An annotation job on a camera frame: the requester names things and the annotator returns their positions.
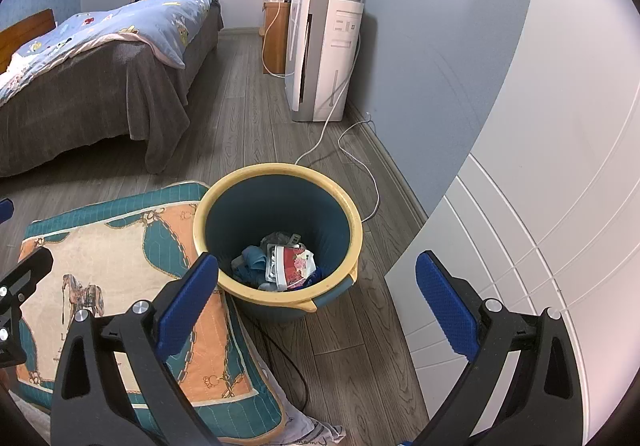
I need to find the white cloth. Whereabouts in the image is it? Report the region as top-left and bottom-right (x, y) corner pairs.
(280, 403), (346, 446)

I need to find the patterned green orange mat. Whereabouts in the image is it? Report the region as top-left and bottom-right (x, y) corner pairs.
(10, 182), (288, 442)

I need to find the red floral tissue pack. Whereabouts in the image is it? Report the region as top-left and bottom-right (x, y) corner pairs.
(265, 245), (318, 292)

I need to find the wooden cabinet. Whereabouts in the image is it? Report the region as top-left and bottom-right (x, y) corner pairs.
(261, 0), (292, 76)

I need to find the white panelled door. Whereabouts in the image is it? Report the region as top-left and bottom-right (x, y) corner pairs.
(384, 0), (640, 446)

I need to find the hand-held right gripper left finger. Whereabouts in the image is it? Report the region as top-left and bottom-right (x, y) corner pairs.
(50, 251), (221, 446)

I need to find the black plastic bag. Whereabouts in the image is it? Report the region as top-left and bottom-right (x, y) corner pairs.
(260, 231), (302, 250)

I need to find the blue rubber glove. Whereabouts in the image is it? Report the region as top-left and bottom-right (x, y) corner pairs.
(232, 246), (271, 284)

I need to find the white cable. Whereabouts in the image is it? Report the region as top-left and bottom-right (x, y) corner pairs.
(259, 0), (301, 77)
(294, 31), (363, 167)
(337, 118), (381, 222)

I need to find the white air purifier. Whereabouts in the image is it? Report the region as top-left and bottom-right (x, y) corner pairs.
(284, 0), (365, 123)

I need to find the wooden headboard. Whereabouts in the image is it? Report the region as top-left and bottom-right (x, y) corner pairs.
(0, 8), (55, 74)

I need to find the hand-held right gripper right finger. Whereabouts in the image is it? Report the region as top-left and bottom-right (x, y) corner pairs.
(415, 250), (586, 446)

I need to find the green bin with yellow rim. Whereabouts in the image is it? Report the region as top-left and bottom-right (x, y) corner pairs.
(192, 164), (364, 324)

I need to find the blue printed quilt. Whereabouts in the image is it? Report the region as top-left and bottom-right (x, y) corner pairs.
(0, 0), (221, 108)

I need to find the black cable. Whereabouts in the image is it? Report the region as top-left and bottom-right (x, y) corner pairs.
(235, 311), (308, 409)

